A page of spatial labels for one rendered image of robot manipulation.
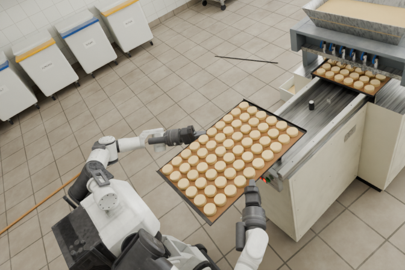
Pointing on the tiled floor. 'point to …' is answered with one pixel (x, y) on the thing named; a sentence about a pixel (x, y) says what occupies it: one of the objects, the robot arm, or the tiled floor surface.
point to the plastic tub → (287, 90)
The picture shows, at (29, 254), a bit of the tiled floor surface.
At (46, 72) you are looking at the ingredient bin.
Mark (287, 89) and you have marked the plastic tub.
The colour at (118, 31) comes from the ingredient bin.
